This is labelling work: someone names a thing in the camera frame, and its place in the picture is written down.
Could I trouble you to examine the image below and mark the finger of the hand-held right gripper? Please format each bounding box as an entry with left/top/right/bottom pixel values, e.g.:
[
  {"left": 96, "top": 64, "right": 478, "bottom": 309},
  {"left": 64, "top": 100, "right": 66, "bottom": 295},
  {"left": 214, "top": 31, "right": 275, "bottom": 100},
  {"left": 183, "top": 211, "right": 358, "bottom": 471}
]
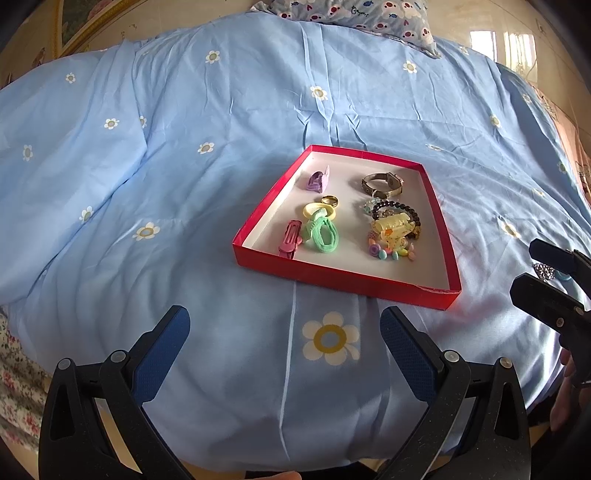
[
  {"left": 529, "top": 239, "right": 591, "bottom": 296},
  {"left": 510, "top": 273, "right": 591, "bottom": 334}
]

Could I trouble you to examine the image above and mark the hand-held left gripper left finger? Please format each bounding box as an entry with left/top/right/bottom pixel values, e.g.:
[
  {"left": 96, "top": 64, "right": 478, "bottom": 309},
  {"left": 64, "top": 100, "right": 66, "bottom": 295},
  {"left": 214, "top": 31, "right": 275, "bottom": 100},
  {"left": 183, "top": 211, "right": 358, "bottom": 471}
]
[{"left": 38, "top": 305, "right": 195, "bottom": 480}]

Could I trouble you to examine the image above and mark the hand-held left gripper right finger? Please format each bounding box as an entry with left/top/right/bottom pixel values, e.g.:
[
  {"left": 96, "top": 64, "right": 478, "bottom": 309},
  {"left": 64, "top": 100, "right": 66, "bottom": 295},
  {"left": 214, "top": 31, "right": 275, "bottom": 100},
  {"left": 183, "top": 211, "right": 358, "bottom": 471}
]
[{"left": 375, "top": 306, "right": 532, "bottom": 480}]

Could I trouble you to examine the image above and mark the red cardboard box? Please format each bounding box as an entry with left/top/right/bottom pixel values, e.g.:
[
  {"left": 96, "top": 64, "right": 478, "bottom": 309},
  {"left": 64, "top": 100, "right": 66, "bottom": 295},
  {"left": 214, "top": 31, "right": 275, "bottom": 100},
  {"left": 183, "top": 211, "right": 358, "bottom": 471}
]
[{"left": 232, "top": 144, "right": 462, "bottom": 310}]

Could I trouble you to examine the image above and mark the pastel candy bead bracelet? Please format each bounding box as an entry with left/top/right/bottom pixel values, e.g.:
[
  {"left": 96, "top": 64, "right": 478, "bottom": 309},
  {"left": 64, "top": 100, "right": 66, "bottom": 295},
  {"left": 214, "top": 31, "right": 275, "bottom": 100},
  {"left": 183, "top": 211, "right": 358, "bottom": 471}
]
[{"left": 367, "top": 233, "right": 419, "bottom": 261}]

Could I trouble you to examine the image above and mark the yellow hair claw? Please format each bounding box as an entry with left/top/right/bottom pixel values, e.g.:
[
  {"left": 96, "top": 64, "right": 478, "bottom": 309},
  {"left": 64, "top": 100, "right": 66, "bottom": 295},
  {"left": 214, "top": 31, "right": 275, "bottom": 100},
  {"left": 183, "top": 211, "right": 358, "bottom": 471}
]
[{"left": 372, "top": 213, "right": 414, "bottom": 252}]

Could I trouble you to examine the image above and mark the dark bead bracelet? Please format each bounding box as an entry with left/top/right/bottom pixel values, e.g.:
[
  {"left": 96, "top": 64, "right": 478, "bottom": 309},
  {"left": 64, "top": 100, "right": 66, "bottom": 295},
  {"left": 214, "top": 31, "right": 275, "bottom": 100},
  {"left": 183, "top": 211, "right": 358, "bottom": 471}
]
[{"left": 370, "top": 199, "right": 423, "bottom": 241}]

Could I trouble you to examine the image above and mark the green hair tie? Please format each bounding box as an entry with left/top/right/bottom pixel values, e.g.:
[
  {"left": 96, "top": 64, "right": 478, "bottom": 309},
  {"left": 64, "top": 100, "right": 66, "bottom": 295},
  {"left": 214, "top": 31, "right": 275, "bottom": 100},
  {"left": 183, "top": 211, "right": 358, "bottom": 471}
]
[{"left": 301, "top": 209, "right": 341, "bottom": 254}]

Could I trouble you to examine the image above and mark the red hair clip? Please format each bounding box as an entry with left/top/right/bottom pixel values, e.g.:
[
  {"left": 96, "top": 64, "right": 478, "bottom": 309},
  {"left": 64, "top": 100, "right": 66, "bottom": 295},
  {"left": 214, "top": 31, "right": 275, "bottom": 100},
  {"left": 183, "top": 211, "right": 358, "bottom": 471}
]
[{"left": 278, "top": 220, "right": 304, "bottom": 259}]

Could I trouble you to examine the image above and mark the brown strap wristwatch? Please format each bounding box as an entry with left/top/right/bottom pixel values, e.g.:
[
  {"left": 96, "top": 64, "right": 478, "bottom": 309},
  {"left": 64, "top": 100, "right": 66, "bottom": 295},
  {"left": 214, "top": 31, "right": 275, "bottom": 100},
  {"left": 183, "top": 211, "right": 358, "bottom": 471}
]
[{"left": 361, "top": 171, "right": 406, "bottom": 195}]

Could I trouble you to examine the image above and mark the yellow hair ring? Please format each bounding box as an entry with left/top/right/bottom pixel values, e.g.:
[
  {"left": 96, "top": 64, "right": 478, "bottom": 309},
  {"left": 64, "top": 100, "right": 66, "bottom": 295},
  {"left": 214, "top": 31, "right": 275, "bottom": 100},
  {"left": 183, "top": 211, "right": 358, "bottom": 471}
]
[{"left": 302, "top": 202, "right": 338, "bottom": 221}]

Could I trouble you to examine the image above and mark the purple hair tie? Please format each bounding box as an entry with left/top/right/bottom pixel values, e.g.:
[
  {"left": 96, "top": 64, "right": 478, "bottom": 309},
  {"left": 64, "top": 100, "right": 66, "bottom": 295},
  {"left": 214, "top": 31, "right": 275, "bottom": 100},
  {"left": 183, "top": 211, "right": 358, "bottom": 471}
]
[{"left": 305, "top": 165, "right": 332, "bottom": 193}]

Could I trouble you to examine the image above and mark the person's right hand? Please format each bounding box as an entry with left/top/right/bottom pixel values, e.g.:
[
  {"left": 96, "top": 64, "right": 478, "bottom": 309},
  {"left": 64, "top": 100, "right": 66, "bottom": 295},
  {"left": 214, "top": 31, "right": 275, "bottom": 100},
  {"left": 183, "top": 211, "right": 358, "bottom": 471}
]
[{"left": 549, "top": 355, "right": 579, "bottom": 433}]

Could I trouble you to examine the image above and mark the peach printed bedsheet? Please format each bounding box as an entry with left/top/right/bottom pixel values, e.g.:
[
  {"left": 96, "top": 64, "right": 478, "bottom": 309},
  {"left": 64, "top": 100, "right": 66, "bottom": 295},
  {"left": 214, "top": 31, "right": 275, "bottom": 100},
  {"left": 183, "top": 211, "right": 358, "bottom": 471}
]
[{"left": 536, "top": 88, "right": 591, "bottom": 195}]

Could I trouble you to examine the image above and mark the floral bedsheet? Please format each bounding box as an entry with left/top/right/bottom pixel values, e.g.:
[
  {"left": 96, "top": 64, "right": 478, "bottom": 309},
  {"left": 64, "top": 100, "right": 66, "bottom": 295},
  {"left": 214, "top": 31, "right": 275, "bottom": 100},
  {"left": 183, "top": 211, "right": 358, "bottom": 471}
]
[{"left": 0, "top": 305, "right": 56, "bottom": 455}]

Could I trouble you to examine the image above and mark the blue flowered blanket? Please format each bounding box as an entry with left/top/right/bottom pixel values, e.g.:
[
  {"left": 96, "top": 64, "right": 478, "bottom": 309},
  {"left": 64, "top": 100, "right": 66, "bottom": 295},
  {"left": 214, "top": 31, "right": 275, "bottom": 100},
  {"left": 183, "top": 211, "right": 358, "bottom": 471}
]
[{"left": 0, "top": 9, "right": 591, "bottom": 474}]

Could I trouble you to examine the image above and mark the printed pillow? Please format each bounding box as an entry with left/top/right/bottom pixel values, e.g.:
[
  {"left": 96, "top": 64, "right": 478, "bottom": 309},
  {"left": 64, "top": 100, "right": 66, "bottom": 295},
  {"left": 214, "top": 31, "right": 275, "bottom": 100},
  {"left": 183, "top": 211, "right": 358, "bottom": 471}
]
[{"left": 249, "top": 0, "right": 444, "bottom": 58}]

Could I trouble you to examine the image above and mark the gold framed picture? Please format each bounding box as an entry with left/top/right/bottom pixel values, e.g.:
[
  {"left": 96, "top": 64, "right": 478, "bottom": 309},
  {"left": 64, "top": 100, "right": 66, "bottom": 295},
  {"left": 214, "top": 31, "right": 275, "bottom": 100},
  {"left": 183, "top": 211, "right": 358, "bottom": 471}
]
[{"left": 55, "top": 0, "right": 144, "bottom": 57}]

